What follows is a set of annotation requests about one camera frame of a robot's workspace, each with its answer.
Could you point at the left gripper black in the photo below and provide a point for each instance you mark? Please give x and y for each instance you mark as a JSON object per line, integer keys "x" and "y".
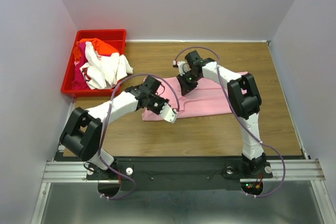
{"x": 163, "y": 101}

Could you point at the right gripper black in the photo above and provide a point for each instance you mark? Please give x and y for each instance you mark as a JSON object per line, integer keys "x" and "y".
{"x": 185, "y": 88}

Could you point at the pink t shirt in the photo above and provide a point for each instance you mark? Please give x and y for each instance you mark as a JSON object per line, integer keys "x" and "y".
{"x": 205, "y": 100}

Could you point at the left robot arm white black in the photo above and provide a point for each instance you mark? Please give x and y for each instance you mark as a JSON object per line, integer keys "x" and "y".
{"x": 85, "y": 130}

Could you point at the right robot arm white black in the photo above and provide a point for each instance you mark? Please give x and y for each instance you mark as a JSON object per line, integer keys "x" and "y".
{"x": 243, "y": 98}

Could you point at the white t shirt red print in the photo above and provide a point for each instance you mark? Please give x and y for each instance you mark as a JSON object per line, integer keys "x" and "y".
{"x": 103, "y": 72}

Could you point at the red plastic bin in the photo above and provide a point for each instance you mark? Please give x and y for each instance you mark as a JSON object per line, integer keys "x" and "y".
{"x": 114, "y": 37}

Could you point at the magenta t shirt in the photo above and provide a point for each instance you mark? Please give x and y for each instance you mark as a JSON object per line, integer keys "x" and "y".
{"x": 79, "y": 82}

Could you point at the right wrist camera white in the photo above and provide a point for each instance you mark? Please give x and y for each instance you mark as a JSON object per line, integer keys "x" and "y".
{"x": 182, "y": 67}

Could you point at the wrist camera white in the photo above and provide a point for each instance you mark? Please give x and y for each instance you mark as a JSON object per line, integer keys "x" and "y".
{"x": 168, "y": 114}
{"x": 182, "y": 67}

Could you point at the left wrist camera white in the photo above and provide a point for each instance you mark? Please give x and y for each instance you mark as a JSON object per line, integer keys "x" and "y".
{"x": 168, "y": 114}

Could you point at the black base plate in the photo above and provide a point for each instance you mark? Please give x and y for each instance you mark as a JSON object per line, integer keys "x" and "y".
{"x": 180, "y": 173}

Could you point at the aluminium rail frame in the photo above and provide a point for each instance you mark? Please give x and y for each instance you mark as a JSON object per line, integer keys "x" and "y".
{"x": 66, "y": 196}

